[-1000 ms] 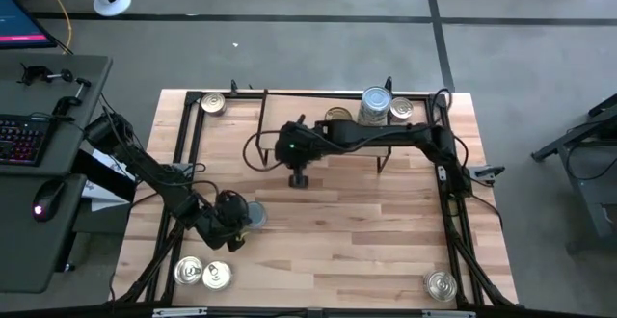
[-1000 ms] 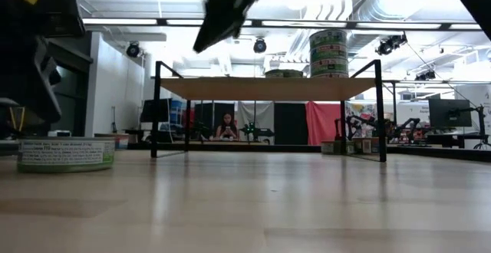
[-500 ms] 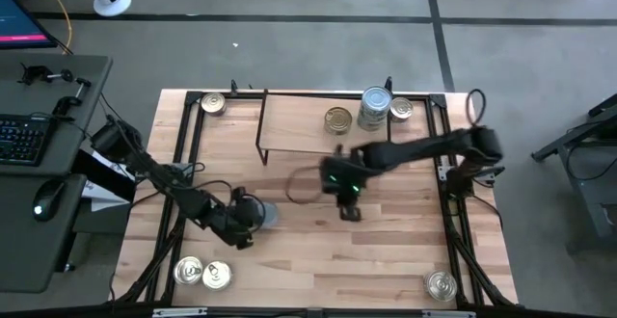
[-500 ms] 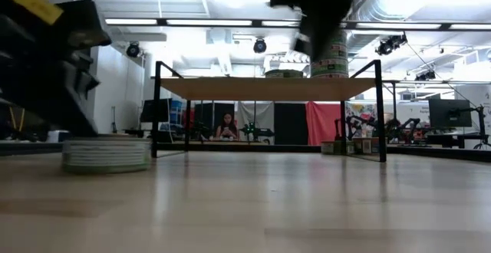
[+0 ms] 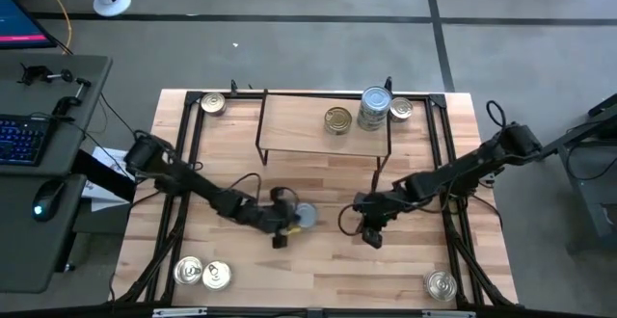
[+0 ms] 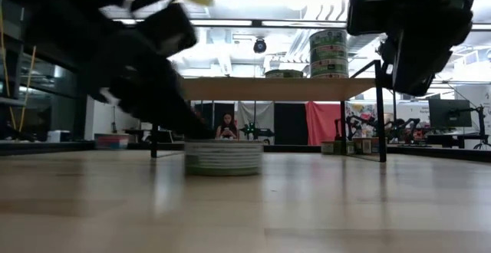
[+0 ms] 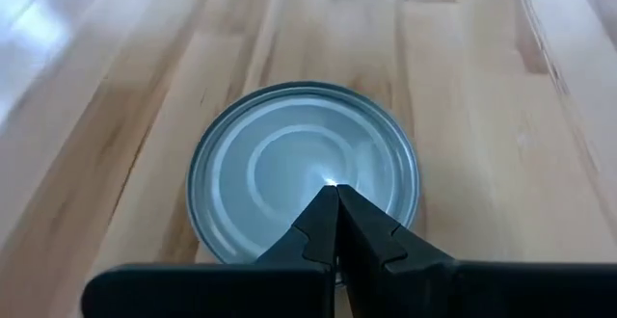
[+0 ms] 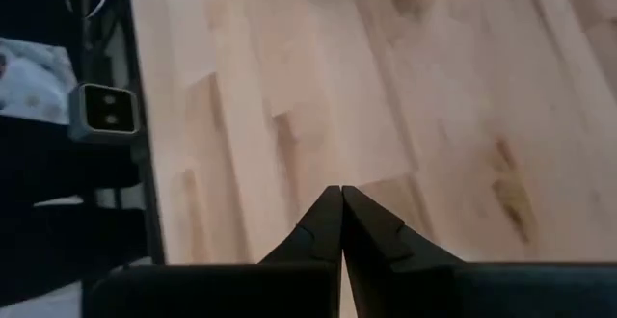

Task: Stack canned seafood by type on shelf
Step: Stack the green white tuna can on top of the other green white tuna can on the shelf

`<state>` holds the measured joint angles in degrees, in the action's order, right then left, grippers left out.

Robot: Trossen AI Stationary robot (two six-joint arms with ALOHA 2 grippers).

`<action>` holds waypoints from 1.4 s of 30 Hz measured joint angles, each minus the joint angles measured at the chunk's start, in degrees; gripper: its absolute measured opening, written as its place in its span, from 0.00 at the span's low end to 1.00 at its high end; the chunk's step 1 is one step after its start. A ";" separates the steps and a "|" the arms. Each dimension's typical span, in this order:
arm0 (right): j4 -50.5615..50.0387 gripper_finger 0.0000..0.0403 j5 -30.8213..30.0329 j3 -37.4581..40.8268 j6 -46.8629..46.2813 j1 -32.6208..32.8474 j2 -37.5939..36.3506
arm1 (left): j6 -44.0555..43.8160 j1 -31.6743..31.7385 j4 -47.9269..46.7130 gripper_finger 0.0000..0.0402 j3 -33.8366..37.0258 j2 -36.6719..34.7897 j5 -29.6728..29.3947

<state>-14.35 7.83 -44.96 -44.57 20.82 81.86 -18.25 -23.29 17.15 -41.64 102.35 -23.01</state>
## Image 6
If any dark green label seafood can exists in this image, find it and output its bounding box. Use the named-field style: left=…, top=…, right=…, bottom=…
left=264, top=68, right=305, bottom=79

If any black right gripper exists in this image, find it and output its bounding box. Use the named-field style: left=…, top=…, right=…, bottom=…
left=391, top=0, right=489, bottom=97

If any black overhead camera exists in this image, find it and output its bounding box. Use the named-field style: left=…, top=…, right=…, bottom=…
left=252, top=37, right=268, bottom=54

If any colourful wall poster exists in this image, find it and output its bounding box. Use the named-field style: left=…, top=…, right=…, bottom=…
left=344, top=102, right=379, bottom=139

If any grey hanging cloth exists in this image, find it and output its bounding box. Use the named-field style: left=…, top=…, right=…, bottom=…
left=236, top=100, right=275, bottom=132

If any person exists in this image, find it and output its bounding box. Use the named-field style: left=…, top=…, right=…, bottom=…
left=215, top=111, right=239, bottom=140

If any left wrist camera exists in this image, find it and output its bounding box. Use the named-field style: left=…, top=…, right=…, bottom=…
left=134, top=2, right=199, bottom=59

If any yellow cable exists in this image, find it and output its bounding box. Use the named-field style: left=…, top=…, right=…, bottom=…
left=0, top=7, right=38, bottom=132

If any red hanging cloth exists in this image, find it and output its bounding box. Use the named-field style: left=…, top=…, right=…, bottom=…
left=305, top=100, right=343, bottom=147

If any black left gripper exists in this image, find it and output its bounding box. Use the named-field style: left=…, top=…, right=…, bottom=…
left=34, top=0, right=216, bottom=141

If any white box device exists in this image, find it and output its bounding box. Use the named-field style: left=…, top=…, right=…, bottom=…
left=46, top=130, right=73, bottom=144

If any black partition panel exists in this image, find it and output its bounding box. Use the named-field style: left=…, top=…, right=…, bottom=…
left=273, top=101, right=308, bottom=146
left=203, top=102, right=236, bottom=139

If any clear storage bin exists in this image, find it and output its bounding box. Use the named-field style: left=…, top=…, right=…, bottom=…
left=94, top=133, right=130, bottom=150

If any dark monitor on arm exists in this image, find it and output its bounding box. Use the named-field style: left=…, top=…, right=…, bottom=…
left=428, top=98, right=473, bottom=129

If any wooden shelf black metal frame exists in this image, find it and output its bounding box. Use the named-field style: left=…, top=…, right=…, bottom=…
left=150, top=58, right=388, bottom=164

